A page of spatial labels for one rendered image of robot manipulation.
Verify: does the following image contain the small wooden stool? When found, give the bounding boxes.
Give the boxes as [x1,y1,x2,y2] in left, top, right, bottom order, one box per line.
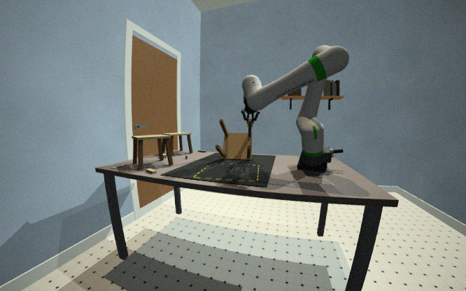
[216,119,253,160]

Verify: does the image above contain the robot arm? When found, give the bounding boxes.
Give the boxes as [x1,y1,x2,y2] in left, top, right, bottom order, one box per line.
[242,45,349,166]

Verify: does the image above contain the dark grey mat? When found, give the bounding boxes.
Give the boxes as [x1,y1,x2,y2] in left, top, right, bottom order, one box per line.
[161,152,276,187]

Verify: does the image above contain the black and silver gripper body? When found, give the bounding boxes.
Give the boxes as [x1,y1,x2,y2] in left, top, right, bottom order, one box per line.
[244,105,256,113]

